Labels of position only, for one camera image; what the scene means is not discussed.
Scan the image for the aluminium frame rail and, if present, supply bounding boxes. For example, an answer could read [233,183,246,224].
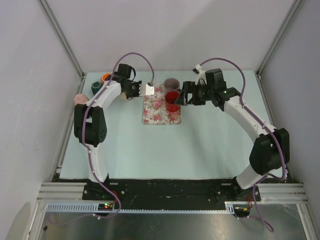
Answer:
[37,182,309,204]

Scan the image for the orange mug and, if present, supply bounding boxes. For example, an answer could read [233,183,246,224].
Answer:
[100,73,112,84]

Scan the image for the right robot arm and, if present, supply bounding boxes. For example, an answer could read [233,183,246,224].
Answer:
[174,65,290,201]

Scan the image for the purple mug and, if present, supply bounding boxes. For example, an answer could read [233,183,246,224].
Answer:
[163,78,180,95]

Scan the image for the dark green mug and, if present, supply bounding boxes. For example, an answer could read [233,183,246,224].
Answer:
[91,81,103,95]

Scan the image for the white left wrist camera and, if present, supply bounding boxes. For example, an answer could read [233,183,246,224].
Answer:
[142,83,155,96]

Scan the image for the floral pattern tray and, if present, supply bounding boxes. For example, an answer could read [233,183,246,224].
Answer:
[142,83,182,126]

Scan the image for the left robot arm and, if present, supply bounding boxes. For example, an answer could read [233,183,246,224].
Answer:
[73,63,142,200]

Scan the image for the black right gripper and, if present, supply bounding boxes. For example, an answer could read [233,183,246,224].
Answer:
[174,81,214,106]

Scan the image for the pink ceramic mug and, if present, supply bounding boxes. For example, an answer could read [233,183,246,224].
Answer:
[73,93,89,105]

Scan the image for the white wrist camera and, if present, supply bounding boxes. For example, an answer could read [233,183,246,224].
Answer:
[142,83,155,96]
[192,64,206,81]

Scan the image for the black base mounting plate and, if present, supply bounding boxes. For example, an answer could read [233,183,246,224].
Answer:
[82,178,261,202]

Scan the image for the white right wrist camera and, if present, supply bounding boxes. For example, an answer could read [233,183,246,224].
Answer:
[192,64,206,81]

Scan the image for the grey slotted cable duct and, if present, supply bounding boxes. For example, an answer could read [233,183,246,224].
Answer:
[45,202,252,214]

